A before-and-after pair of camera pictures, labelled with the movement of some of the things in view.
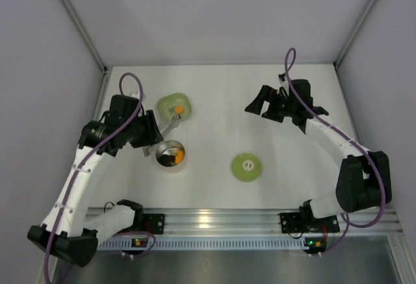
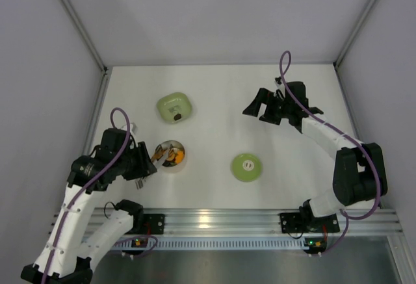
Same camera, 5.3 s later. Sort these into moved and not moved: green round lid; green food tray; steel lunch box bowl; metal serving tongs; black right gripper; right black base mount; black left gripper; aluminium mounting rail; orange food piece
Moved: orange food piece; black left gripper; metal serving tongs
Not moved: steel lunch box bowl; right black base mount; aluminium mounting rail; green food tray; green round lid; black right gripper
